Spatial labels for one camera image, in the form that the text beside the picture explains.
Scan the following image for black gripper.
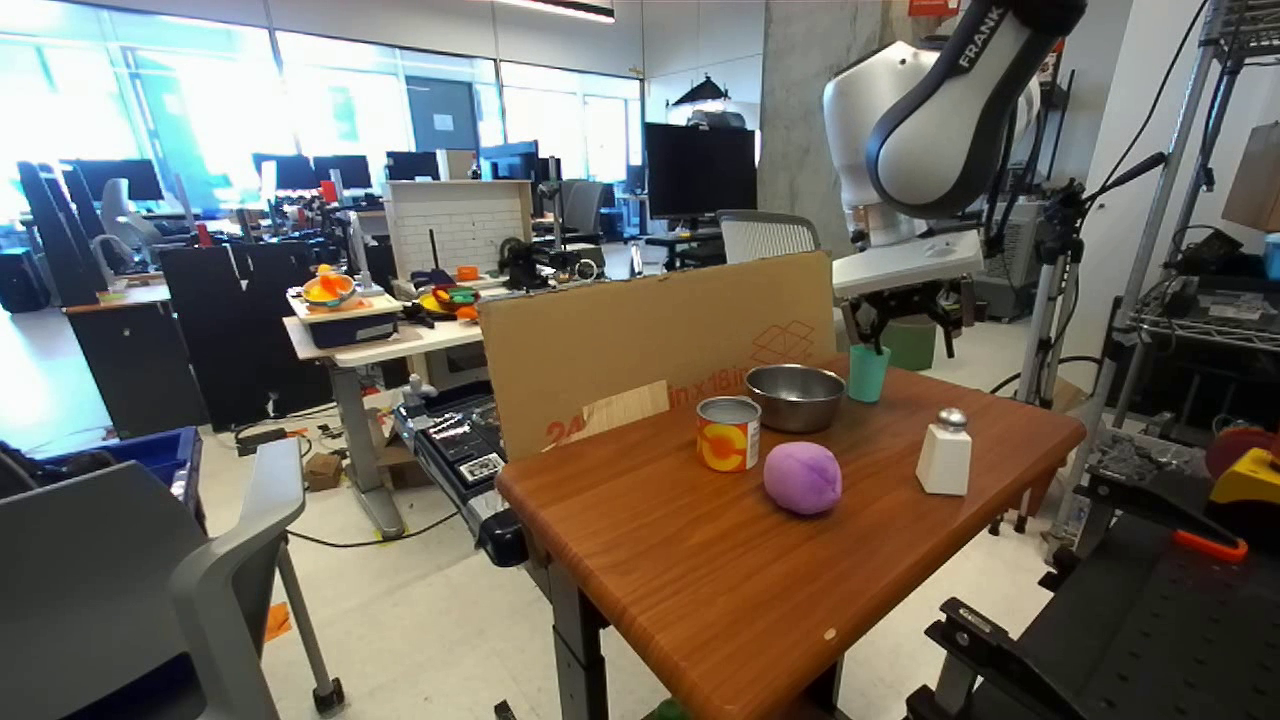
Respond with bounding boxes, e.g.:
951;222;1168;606
843;276;966;359

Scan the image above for blue plastic bin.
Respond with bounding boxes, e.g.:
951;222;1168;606
34;425;208;498

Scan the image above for tin can with fruit label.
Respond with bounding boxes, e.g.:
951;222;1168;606
693;391;763;475

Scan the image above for white desk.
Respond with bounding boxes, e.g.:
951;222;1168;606
279;306;492;540

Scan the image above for white chair back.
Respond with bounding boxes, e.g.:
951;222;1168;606
714;208;823;271

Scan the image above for white air cooler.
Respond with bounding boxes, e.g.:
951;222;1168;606
978;213;1047;323

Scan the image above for dark gray office chair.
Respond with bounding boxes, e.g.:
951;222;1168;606
0;453;208;720

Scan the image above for black table leg frame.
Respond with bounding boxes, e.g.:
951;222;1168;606
525;552;616;720

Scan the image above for light gray wheeled chair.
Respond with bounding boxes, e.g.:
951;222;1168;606
168;435;352;720

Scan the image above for yellow emergency stop box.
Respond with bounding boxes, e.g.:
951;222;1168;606
1204;425;1280;512

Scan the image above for brown desk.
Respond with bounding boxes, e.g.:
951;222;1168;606
54;276;214;444

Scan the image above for large black monitor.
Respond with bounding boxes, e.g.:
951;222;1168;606
639;118;758;222

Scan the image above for black camera on tripod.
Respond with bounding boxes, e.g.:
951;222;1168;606
1014;148;1175;411

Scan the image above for metal bowl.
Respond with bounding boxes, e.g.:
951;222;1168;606
744;359;847;435

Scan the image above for green box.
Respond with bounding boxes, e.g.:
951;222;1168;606
883;314;939;376

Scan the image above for metal equipment rack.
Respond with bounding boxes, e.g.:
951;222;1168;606
1099;0;1280;453

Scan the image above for white salt shaker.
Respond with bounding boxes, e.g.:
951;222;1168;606
911;402;976;498

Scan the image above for black equipment case with labels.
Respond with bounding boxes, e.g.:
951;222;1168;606
393;381;533;572

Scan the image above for black tray with orange toys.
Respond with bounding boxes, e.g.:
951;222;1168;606
284;261;409;351

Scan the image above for purple ball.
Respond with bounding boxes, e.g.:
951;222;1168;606
758;441;847;521

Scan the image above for teal plastic cup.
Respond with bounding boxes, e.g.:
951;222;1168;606
843;341;891;409

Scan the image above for white board panel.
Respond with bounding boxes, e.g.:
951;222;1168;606
383;174;537;285

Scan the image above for black cabinet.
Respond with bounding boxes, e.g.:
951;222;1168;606
155;234;338;431

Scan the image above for small wheeled robot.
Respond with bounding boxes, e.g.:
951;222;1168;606
496;231;607;293

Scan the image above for colourful toys pile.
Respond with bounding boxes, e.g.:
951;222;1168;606
404;261;487;326

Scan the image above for brown cardboard panel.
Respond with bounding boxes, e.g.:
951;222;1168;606
476;248;839;468

